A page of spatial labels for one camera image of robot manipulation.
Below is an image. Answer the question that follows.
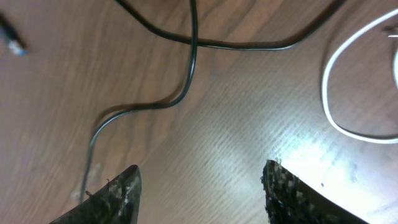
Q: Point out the white USB cable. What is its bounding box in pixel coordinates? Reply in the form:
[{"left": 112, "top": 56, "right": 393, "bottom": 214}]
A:
[{"left": 321, "top": 7, "right": 398, "bottom": 145}]

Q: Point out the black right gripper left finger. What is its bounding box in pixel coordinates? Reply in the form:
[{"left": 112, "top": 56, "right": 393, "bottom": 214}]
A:
[{"left": 52, "top": 165, "right": 142, "bottom": 224}]

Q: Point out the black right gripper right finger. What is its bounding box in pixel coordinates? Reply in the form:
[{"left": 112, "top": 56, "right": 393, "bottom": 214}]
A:
[{"left": 261, "top": 160, "right": 365, "bottom": 224}]

